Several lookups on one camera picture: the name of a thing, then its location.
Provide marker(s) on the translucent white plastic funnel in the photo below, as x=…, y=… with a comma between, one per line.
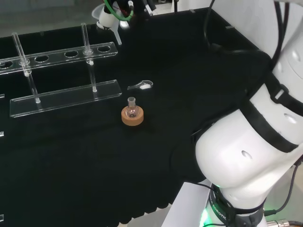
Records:
x=117, y=33

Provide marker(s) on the clear round-bottom flask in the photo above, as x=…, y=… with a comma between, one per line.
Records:
x=131, y=111

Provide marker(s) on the clear glass weighing funnel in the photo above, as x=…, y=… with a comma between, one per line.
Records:
x=143, y=85

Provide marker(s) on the black bench cloth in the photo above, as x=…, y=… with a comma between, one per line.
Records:
x=71, y=160

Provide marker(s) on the pale board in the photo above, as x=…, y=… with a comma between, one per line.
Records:
x=184, y=208

